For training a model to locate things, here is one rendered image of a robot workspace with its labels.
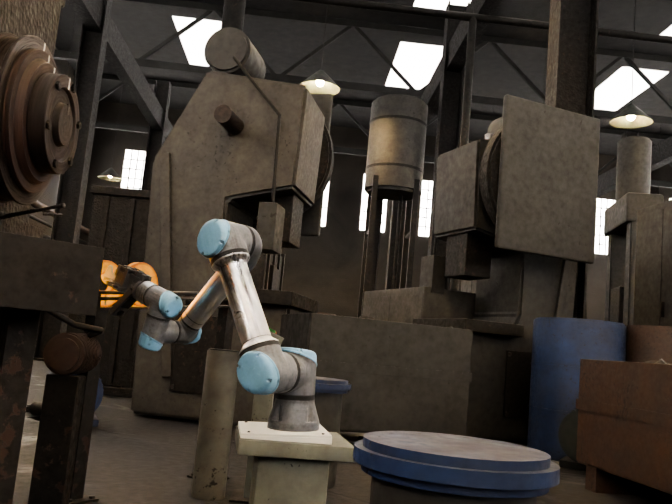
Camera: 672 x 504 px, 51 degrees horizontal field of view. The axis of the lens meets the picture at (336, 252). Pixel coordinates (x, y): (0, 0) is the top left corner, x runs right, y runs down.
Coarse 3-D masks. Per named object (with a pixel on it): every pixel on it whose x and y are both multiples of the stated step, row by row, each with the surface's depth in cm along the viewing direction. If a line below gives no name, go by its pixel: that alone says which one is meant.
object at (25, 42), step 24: (0, 48) 183; (24, 48) 188; (48, 48) 205; (0, 72) 177; (0, 96) 177; (0, 120) 178; (0, 144) 180; (0, 168) 181; (0, 192) 191; (24, 192) 198
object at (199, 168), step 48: (240, 48) 488; (192, 96) 486; (240, 96) 477; (288, 96) 471; (192, 144) 478; (240, 144) 472; (288, 144) 466; (192, 192) 473; (240, 192) 467; (288, 192) 471; (192, 240) 468; (288, 240) 473; (192, 288) 463; (144, 384) 459; (192, 384) 452; (240, 384) 447
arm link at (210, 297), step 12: (252, 228) 217; (252, 264) 220; (216, 276) 223; (204, 288) 226; (216, 288) 223; (204, 300) 225; (216, 300) 225; (192, 312) 227; (204, 312) 226; (180, 324) 229; (192, 324) 228; (180, 336) 228; (192, 336) 231
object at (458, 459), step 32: (384, 448) 104; (416, 448) 103; (448, 448) 106; (480, 448) 110; (512, 448) 114; (384, 480) 103; (416, 480) 99; (448, 480) 96; (480, 480) 96; (512, 480) 97; (544, 480) 100
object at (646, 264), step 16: (656, 208) 592; (640, 224) 612; (656, 224) 589; (640, 240) 610; (656, 240) 586; (640, 256) 607; (656, 256) 584; (640, 272) 604; (656, 272) 581; (640, 288) 602; (656, 288) 579; (640, 304) 599; (656, 304) 576; (640, 320) 597; (656, 320) 574
